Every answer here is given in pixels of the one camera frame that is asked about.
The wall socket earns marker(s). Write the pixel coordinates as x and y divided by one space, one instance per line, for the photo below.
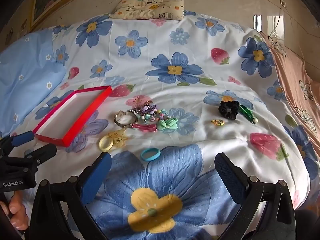
283 2

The mint green bow clip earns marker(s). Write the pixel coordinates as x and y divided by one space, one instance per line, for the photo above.
166 125

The white floral quilt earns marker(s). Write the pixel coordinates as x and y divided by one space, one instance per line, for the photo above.
175 42

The silver wrist watch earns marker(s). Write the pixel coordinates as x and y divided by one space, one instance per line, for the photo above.
119 116

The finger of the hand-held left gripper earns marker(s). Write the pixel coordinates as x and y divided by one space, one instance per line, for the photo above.
23 138
42 152

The person's left hand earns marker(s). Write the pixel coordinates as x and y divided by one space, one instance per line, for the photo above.
16 208

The purple hair clip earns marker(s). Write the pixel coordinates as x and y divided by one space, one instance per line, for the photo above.
147 109

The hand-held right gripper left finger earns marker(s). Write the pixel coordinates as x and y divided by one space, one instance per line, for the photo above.
96 177

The light blue flowered pillow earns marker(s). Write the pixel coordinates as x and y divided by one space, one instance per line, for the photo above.
27 75

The red shallow box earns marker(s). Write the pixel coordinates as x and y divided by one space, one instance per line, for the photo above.
85 120

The panda print pillow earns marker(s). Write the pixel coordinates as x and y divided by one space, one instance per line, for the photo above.
147 8

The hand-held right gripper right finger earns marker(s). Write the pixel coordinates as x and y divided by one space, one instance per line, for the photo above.
230 180

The pink printed blanket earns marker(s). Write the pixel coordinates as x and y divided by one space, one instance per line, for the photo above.
297 80

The black scrunchie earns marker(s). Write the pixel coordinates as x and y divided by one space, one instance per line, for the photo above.
225 113

